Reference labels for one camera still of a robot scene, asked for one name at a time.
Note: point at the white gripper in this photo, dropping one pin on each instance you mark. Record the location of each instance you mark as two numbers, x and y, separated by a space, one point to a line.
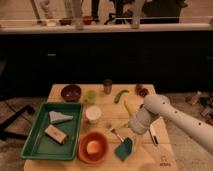
139 123

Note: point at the teal sponge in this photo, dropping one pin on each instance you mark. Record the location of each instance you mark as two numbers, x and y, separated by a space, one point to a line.
122 151

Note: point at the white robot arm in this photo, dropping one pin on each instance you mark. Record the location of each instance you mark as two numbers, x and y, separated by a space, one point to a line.
156 106

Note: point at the orange fruit in bowl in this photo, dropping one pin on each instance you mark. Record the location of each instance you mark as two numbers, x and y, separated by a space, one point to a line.
93 147

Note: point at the orange bowl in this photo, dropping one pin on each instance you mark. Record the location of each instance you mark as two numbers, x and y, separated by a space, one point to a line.
93 158

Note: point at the purple bowl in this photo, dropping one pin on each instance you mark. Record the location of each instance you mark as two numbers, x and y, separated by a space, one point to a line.
71 93

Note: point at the yellow banana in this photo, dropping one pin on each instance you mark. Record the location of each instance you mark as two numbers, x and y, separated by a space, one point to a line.
130 108

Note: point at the green pepper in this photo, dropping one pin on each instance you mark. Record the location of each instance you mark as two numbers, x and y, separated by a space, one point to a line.
118 96

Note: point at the white cup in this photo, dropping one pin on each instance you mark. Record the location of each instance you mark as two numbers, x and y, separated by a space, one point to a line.
93 114

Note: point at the red brown toy cluster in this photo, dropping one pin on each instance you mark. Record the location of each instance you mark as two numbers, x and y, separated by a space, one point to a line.
141 90

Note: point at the green translucent cup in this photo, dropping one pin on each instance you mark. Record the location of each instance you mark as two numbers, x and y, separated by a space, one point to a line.
90 97

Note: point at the small metal cup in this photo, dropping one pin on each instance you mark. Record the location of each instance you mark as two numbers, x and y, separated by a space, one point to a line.
107 85

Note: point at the green plastic tray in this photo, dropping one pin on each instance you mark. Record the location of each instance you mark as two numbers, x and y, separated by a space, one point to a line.
40 146

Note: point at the grey wedge block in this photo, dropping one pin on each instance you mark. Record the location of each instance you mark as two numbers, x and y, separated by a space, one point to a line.
58 117

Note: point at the wooden rectangular block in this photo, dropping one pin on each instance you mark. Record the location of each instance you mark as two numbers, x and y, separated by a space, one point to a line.
56 134

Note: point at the black stand leg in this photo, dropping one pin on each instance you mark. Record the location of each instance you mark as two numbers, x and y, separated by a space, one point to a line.
5 134

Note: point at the white handled utensil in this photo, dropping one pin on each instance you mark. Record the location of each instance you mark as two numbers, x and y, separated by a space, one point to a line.
153 135

